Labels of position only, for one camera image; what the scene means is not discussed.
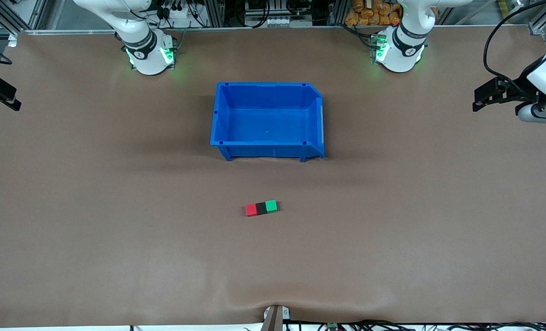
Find brown table mat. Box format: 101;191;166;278
0;25;546;328

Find orange snack bags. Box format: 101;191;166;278
345;0;402;26

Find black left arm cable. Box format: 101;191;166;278
483;0;546;92

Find metal table edge clamp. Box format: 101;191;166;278
264;305;291;331

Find blue plastic storage bin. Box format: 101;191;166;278
210;82;325;162

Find white power strip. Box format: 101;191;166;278
155;2;198;21

